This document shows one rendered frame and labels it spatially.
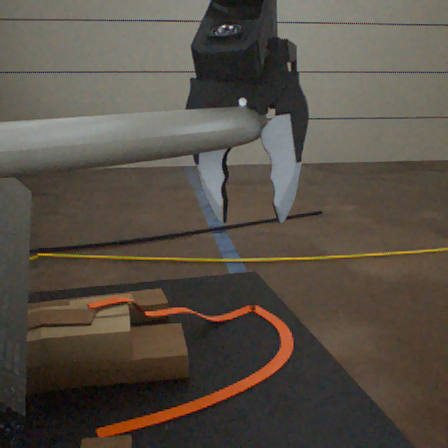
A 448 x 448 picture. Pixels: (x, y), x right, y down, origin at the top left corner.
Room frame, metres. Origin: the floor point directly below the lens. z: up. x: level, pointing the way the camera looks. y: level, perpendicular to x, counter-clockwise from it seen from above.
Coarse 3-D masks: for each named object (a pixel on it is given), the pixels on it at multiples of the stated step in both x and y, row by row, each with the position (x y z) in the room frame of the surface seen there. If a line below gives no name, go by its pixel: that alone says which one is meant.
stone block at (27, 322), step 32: (0, 192) 1.31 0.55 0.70; (0, 224) 1.10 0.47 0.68; (32, 224) 1.41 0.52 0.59; (0, 256) 0.95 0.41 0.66; (32, 256) 1.22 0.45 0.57; (0, 288) 0.83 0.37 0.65; (32, 288) 1.06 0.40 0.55; (0, 320) 0.73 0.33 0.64; (32, 320) 0.94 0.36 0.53; (0, 352) 0.65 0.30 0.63; (32, 352) 0.82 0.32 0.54; (0, 384) 0.59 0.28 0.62; (32, 384) 0.74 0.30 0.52; (0, 416) 0.55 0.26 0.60; (32, 416) 0.67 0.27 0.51
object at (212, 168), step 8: (208, 152) 0.46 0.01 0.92; (216, 152) 0.45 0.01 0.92; (224, 152) 0.45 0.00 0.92; (200, 160) 0.46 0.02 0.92; (208, 160) 0.46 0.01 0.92; (216, 160) 0.45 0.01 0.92; (224, 160) 0.46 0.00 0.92; (200, 168) 0.46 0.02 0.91; (208, 168) 0.46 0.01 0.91; (216, 168) 0.45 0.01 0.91; (224, 168) 0.46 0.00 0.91; (200, 176) 0.46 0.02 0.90; (208, 176) 0.46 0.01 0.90; (216, 176) 0.45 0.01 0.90; (224, 176) 0.45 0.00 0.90; (208, 184) 0.45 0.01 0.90; (216, 184) 0.45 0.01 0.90; (224, 184) 0.46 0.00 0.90; (208, 192) 0.46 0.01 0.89; (216, 192) 0.45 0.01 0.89; (224, 192) 0.46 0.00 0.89; (208, 200) 0.46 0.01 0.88; (216, 200) 0.45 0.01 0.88; (224, 200) 0.45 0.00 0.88; (216, 208) 0.46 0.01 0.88; (224, 208) 0.45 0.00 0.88; (216, 216) 0.46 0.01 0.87; (224, 216) 0.46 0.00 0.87
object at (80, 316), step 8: (40, 312) 1.67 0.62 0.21; (48, 312) 1.67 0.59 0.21; (56, 312) 1.67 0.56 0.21; (64, 312) 1.67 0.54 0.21; (72, 312) 1.67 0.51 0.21; (80, 312) 1.67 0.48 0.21; (88, 312) 1.67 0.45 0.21; (48, 320) 1.61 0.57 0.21; (56, 320) 1.61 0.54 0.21; (64, 320) 1.61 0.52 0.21; (72, 320) 1.61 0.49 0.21; (80, 320) 1.61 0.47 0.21; (88, 320) 1.61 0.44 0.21
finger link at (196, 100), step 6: (192, 78) 0.46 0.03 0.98; (192, 84) 0.46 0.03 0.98; (198, 84) 0.46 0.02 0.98; (192, 90) 0.46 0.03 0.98; (198, 90) 0.46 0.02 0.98; (192, 96) 0.46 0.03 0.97; (198, 96) 0.46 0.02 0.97; (192, 102) 0.46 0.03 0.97; (198, 102) 0.46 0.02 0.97; (204, 102) 0.46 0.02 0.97; (186, 108) 0.46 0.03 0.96; (192, 108) 0.46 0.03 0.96; (198, 108) 0.46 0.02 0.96; (204, 108) 0.46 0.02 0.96; (198, 156) 0.46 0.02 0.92; (198, 162) 0.46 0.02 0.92
